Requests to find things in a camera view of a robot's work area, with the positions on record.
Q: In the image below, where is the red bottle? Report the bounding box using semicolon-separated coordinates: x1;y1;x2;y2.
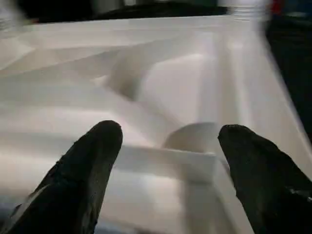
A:
271;0;284;14

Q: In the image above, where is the white plastic table top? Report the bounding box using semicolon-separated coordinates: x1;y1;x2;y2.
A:
0;15;312;234

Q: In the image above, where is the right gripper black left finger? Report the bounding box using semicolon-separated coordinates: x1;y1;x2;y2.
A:
0;120;123;234

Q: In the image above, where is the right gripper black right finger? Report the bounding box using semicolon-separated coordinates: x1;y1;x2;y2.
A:
218;124;312;234

